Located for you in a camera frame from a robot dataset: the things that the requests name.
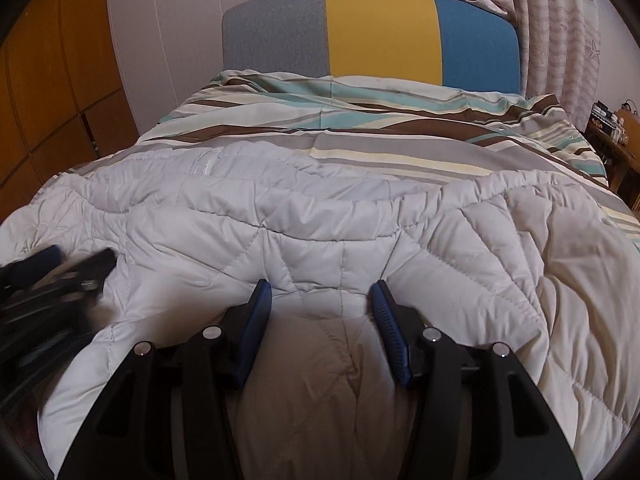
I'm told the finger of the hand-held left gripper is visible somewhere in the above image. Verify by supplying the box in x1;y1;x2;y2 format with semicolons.
0;245;63;286
50;249;118;293

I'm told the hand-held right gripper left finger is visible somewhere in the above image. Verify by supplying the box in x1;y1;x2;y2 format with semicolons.
57;279;273;480

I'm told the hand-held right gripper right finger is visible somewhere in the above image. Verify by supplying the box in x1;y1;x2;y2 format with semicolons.
369;280;583;480

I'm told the white quilted puffer jacket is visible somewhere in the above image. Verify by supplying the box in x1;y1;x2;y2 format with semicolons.
0;140;640;480

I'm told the wooden wardrobe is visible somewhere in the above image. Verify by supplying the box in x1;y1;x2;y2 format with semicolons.
0;0;141;216

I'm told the striped duvet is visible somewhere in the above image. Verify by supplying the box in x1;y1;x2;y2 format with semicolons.
65;67;640;241

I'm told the wooden side table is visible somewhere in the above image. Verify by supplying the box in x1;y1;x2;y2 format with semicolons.
582;110;640;211

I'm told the grey yellow blue headboard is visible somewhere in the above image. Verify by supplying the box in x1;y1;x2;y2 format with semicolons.
221;0;521;96

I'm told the round patterned tin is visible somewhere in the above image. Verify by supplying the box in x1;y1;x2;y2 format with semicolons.
590;102;622;135

